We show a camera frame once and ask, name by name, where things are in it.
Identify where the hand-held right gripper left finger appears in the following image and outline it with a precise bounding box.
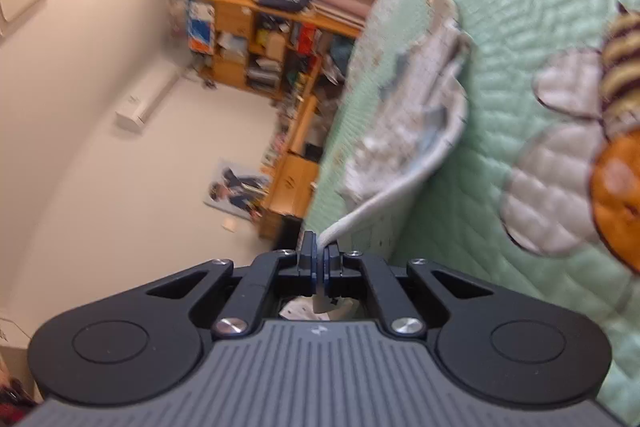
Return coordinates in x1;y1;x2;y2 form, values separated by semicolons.
145;231;321;339

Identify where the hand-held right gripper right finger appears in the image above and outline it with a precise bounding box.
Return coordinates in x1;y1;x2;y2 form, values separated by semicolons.
322;243;496;338

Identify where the white patterned long-sleeve shirt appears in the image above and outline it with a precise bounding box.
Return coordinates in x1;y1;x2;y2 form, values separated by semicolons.
280;0;473;322

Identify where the row of books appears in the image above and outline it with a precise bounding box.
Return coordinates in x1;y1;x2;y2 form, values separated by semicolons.
247;57;281;90

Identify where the red box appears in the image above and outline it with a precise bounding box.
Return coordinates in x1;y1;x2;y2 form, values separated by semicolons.
295;23;323;55

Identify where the white air conditioner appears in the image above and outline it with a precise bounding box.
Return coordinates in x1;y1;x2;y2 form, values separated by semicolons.
115;67;181;130

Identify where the blue and white carton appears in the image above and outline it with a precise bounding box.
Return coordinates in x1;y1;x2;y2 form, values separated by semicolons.
187;1;217;54

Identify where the wooden bookshelf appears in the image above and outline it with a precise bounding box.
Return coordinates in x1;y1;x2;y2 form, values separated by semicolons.
185;0;366;100

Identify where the green bee-print quilt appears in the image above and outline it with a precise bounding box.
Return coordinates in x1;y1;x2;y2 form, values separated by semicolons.
300;0;640;413

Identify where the wall poster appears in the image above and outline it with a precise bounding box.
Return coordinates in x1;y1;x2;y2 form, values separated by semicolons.
204;159;273;223

